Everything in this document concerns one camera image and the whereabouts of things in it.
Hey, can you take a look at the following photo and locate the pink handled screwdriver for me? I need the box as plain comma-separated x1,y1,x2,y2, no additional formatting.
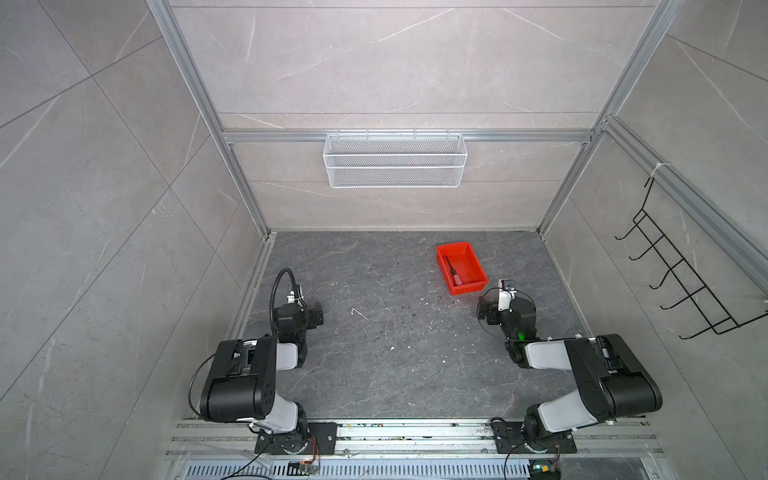
446,257,463,286

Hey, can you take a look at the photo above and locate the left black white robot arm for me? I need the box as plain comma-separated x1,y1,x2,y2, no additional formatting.
199,301,324,453

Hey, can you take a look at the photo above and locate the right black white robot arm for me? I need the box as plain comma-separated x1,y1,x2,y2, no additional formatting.
477,290,663,451

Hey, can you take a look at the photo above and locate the red plastic bin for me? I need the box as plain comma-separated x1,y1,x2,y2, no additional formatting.
436,241,488,296

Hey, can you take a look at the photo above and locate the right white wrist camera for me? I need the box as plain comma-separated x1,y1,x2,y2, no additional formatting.
497,279,517,312

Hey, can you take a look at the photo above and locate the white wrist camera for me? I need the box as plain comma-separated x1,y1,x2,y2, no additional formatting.
497,279,517,312
286,289,304,304

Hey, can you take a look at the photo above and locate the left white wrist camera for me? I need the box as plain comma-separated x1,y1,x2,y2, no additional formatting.
286,289,304,304

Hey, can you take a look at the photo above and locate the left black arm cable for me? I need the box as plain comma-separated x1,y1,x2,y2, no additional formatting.
268,267,299,335

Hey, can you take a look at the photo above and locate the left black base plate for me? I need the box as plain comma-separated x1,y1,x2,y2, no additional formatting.
254,422,339,455

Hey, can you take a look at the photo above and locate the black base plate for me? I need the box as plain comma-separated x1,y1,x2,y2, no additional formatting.
254,422,339,455
489,417,577,454

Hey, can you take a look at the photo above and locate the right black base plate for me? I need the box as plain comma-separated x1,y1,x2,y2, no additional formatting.
489,417,577,454

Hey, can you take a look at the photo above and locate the white wire mesh basket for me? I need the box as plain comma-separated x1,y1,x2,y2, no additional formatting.
323,133,468,189

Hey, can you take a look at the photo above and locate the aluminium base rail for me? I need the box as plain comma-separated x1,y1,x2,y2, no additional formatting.
162,418,665,459

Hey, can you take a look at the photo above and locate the black wire hook rack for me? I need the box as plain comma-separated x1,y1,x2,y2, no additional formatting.
614,178,767,340

